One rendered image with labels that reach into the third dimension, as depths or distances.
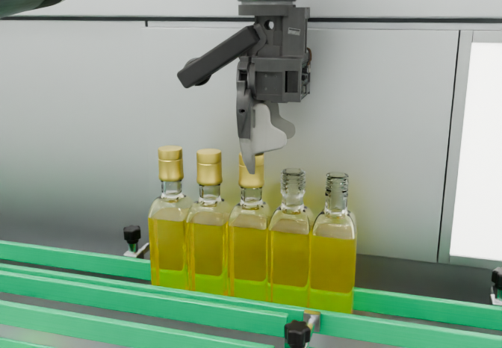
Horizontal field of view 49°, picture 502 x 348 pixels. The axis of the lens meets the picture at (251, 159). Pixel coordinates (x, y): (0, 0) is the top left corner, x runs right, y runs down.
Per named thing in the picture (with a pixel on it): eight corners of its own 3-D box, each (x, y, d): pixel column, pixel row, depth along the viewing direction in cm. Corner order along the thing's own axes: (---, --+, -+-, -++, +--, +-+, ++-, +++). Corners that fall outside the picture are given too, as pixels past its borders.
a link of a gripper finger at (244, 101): (246, 140, 67) (249, 66, 66) (234, 139, 67) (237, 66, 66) (256, 137, 72) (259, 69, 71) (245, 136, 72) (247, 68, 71)
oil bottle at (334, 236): (351, 343, 80) (358, 204, 74) (347, 367, 74) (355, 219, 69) (312, 337, 81) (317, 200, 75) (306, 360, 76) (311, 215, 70)
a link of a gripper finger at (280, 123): (293, 168, 74) (292, 103, 71) (251, 165, 76) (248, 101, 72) (297, 159, 77) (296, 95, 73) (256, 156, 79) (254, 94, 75)
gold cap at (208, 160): (210, 176, 78) (209, 146, 77) (228, 181, 76) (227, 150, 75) (191, 181, 76) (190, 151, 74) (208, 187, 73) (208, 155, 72)
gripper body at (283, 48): (299, 108, 66) (302, 4, 63) (231, 105, 68) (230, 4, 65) (310, 98, 73) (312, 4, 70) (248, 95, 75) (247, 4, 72)
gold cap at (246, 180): (267, 181, 76) (267, 150, 75) (261, 189, 72) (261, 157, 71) (242, 179, 77) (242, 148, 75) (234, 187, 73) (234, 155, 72)
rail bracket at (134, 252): (161, 288, 96) (157, 216, 93) (143, 308, 90) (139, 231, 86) (140, 285, 97) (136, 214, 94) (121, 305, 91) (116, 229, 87)
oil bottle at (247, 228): (274, 331, 83) (276, 196, 77) (265, 352, 77) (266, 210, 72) (238, 325, 84) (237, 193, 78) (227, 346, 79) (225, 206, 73)
